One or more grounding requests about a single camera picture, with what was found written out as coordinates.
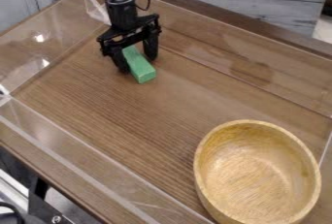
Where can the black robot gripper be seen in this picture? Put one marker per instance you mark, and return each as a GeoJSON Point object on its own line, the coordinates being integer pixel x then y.
{"type": "Point", "coordinates": [129, 29]}

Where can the green rectangular block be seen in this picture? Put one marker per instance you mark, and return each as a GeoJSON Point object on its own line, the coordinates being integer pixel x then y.
{"type": "Point", "coordinates": [141, 69]}

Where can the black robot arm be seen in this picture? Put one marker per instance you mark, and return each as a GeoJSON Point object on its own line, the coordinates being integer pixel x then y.
{"type": "Point", "coordinates": [129, 29]}

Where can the brown wooden bowl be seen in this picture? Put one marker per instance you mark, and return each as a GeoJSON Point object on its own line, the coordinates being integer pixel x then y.
{"type": "Point", "coordinates": [256, 174]}

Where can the black table leg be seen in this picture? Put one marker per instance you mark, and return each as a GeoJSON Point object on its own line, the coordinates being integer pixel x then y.
{"type": "Point", "coordinates": [38, 190]}

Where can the black metal base with screw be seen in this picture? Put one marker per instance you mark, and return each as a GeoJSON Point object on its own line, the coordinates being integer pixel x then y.
{"type": "Point", "coordinates": [46, 213]}

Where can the clear acrylic corner bracket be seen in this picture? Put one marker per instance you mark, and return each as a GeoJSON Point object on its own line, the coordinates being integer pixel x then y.
{"type": "Point", "coordinates": [97, 11]}

